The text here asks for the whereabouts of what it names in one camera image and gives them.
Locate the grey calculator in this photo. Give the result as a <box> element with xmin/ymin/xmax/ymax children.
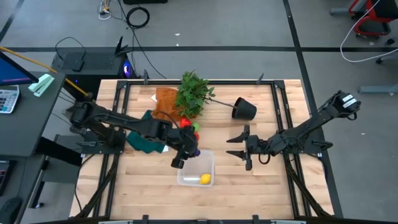
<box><xmin>0</xmin><ymin>85</ymin><xmax>20</xmax><ymax>114</ymax></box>

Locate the black computer tower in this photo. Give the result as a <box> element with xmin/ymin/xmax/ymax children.
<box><xmin>50</xmin><ymin>46</ymin><xmax>139</xmax><ymax>98</ymax></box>

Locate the dark green cloth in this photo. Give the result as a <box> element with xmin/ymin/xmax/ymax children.
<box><xmin>126</xmin><ymin>110</ymin><xmax>169</xmax><ymax>154</ymax></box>

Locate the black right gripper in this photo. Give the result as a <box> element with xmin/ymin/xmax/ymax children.
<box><xmin>226</xmin><ymin>125</ymin><xmax>269</xmax><ymax>171</ymax></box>

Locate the black metal table frame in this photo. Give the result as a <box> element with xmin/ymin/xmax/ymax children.
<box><xmin>74</xmin><ymin>79</ymin><xmax>335</xmax><ymax>220</ymax></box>

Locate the fake plant in black pot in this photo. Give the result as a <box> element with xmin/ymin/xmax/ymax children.
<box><xmin>175</xmin><ymin>70</ymin><xmax>258</xmax><ymax>121</ymax></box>

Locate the coiled black cable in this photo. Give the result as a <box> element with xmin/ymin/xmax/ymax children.
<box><xmin>126</xmin><ymin>6</ymin><xmax>150</xmax><ymax>29</ymax></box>

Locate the computer monitor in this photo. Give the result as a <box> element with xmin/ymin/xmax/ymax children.
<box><xmin>0</xmin><ymin>51</ymin><xmax>40</xmax><ymax>87</ymax></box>

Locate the clear plastic tupperware box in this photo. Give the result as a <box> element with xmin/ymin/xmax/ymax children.
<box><xmin>177</xmin><ymin>149</ymin><xmax>216</xmax><ymax>187</ymax></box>

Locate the black computer mouse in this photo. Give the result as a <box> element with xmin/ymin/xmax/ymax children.
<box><xmin>0</xmin><ymin>197</ymin><xmax>22</xmax><ymax>224</ymax></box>

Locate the red and black chair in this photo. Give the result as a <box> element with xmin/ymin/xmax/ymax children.
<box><xmin>348</xmin><ymin>0</ymin><xmax>398</xmax><ymax>39</ymax></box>

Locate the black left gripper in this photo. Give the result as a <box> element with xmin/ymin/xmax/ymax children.
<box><xmin>167</xmin><ymin>126</ymin><xmax>201</xmax><ymax>169</ymax></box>

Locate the white cable bundle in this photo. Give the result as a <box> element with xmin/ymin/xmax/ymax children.
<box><xmin>98</xmin><ymin>0</ymin><xmax>113</xmax><ymax>21</ymax></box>

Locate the orange cloth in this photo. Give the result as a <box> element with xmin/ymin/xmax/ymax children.
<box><xmin>151</xmin><ymin>87</ymin><xmax>183</xmax><ymax>123</ymax></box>

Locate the small black box with cable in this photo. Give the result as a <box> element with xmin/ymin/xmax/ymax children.
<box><xmin>55</xmin><ymin>36</ymin><xmax>86</xmax><ymax>72</ymax></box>

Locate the mint green stapler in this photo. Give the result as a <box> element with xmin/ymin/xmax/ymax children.
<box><xmin>27</xmin><ymin>73</ymin><xmax>55</xmax><ymax>98</ymax></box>

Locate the dark grey desk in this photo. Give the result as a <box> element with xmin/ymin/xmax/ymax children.
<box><xmin>0</xmin><ymin>71</ymin><xmax>66</xmax><ymax>158</ymax></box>

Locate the black wifi antenna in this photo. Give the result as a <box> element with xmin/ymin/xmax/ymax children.
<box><xmin>114</xmin><ymin>35</ymin><xmax>133</xmax><ymax>57</ymax></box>

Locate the black keyboard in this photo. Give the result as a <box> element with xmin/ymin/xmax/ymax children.
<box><xmin>0</xmin><ymin>160</ymin><xmax>12</xmax><ymax>197</ymax></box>

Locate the long black floor cable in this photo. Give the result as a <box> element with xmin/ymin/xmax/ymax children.
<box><xmin>118</xmin><ymin>0</ymin><xmax>167</xmax><ymax>80</ymax></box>

